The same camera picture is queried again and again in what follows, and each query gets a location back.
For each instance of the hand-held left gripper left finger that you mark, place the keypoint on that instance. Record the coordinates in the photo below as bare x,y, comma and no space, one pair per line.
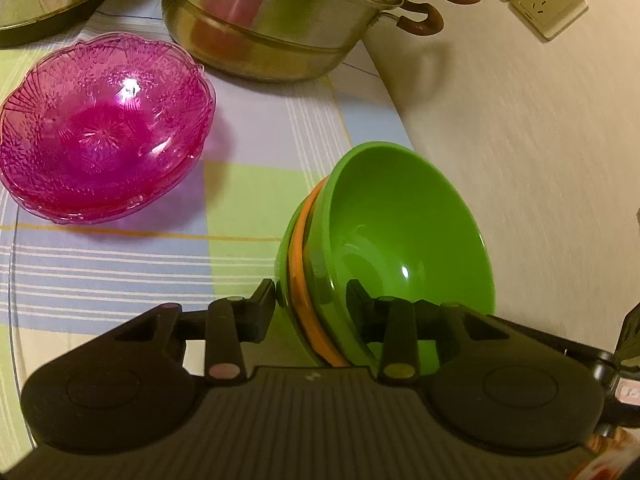
261,310

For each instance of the orange bowl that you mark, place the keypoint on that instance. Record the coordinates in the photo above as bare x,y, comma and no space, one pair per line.
299,270

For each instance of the pink patterned plastic bowl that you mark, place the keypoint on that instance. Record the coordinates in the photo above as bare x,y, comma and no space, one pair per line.
100,216

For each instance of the checked pastel tablecloth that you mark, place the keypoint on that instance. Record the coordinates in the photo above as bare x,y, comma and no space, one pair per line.
150,270

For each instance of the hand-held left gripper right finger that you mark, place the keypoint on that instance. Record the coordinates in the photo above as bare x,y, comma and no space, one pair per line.
357,302

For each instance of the stainless steel pot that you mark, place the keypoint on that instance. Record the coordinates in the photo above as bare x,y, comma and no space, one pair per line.
260,45

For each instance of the large green bowl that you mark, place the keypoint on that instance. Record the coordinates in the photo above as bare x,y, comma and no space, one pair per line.
284,260

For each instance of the small green bowl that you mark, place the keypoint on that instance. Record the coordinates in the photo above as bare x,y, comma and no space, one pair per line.
400,220

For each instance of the pink transparent plastic bowls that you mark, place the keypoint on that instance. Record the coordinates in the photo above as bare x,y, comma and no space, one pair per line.
100,125

